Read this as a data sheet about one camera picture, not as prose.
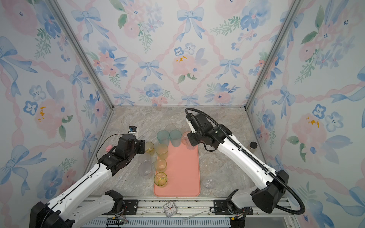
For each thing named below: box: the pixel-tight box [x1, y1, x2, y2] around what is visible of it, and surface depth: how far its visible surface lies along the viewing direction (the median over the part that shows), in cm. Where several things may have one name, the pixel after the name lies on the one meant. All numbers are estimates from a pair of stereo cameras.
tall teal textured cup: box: [156, 130, 170, 146], surface depth 92 cm
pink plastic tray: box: [153, 142, 202, 198], surface depth 84 cm
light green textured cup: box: [154, 158, 167, 173], surface depth 85 cm
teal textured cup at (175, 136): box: [169, 129, 183, 148], surface depth 92 cm
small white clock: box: [163, 200, 178, 218], surface depth 73 cm
